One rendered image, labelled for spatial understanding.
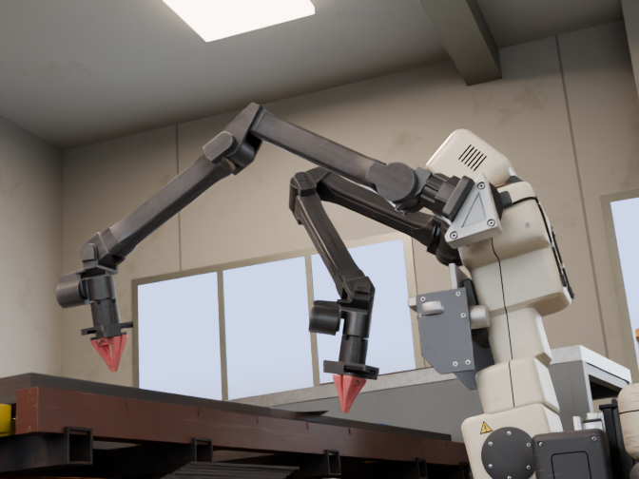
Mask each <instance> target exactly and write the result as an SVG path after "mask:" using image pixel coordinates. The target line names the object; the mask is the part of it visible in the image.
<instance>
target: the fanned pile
mask: <svg viewBox="0 0 639 479"><path fill-rule="evenodd" d="M294 469H300V467H286V466H267V465H249V464H231V463H213V462H196V461H191V462H189V463H188V464H186V465H184V466H183V467H181V468H179V469H177V470H175V471H173V472H172V473H170V474H167V475H166V476H164V477H162V478H160V479H282V478H286V475H290V472H294Z"/></svg>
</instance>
